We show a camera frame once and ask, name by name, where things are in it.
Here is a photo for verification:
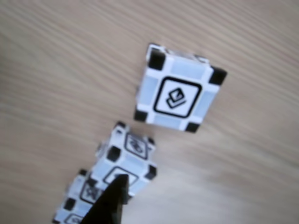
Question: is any white cube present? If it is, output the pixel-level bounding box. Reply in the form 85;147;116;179
133;42;228;135
51;169;108;224
94;120;157;198

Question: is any white cube, looped symbol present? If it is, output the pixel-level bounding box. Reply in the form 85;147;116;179
51;169;108;224

